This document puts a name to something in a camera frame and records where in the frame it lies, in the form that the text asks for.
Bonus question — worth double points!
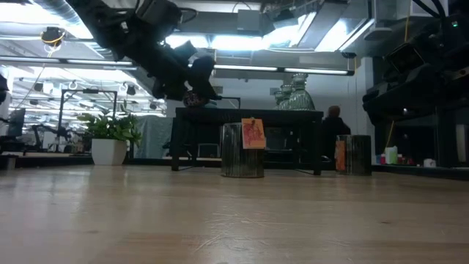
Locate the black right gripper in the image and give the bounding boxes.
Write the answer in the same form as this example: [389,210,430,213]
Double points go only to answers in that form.
[362,42,469,125]

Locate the grey fabric cover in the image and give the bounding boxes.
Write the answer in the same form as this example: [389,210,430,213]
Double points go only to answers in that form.
[133,115,174,159]

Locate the black computer monitor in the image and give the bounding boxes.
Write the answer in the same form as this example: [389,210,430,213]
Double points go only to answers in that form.
[6,108,26,139]

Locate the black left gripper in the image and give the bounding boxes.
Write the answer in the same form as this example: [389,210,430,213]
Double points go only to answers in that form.
[120,0,221,102]

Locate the dark cabinet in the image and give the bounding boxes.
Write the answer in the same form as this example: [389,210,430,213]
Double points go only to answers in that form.
[373,108,469,169]

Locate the black perforated metal shelf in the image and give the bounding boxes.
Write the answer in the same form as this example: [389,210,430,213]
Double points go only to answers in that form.
[169,106,325,176]

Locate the black aluminium table frame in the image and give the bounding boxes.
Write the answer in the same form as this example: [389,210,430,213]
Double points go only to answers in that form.
[0,150,469,181]

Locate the glass bottles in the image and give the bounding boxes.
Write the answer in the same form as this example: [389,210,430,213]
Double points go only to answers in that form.
[287,73,316,111]

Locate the green white bottle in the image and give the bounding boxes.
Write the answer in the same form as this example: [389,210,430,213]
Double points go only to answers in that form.
[384,145,399,165]

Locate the black tubular rig frame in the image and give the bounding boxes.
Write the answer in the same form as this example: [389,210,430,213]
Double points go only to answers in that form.
[58,89,119,153]

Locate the yellow ceiling cable reel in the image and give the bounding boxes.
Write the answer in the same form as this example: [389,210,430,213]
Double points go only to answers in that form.
[40,26,67,48]

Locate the green plant in white pot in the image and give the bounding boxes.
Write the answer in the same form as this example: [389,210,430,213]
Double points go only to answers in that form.
[75,99,143,166]

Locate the silver candle jar orange tag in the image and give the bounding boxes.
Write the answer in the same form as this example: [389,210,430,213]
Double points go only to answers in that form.
[335,134,372,177]
[220,117,267,179]

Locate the long ceiling light bar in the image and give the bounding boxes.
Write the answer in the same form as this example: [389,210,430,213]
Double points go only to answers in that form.
[0,54,355,76]

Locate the person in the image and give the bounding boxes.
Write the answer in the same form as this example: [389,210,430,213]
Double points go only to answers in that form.
[321,105,352,162]

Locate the grey ceiling junction box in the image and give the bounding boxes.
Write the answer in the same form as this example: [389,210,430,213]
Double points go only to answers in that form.
[236,9,262,32]

